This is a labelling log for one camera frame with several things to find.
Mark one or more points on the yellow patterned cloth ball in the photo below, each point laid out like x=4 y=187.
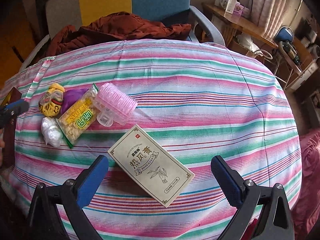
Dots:
x=51 y=102

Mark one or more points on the purple plastic bag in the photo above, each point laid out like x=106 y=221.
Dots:
x=70 y=97

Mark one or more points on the white plastic bag bundle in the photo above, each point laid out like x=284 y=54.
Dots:
x=51 y=132

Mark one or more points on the striped bed sheet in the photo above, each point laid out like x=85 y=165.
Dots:
x=195 y=100

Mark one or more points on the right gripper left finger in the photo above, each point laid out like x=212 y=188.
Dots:
x=44 y=219

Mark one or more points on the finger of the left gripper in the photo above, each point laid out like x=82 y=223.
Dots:
x=16 y=108

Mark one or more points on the grey yellow blue chair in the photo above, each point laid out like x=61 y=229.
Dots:
x=53 y=15

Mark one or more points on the beige medicine box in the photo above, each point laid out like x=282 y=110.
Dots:
x=153 y=168

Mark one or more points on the rust red jacket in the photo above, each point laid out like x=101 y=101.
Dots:
x=119 y=26

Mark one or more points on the gold box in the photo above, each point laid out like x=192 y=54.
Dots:
x=8 y=151

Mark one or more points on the wooden desk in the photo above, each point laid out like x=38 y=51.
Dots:
x=235 y=24

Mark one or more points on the pink hair roller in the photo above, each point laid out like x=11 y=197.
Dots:
x=113 y=105

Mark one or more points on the blue jug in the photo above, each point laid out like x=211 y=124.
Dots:
x=285 y=33

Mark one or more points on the yellow green snack packet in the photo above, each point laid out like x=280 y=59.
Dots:
x=79 y=116

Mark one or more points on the person's hand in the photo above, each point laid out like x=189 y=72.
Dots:
x=2 y=145

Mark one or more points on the pink curtain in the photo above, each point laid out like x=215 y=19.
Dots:
x=268 y=15

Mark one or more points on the red pillow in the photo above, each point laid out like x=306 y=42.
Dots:
x=305 y=212

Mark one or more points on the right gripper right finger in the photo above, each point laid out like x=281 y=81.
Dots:
x=275 y=221

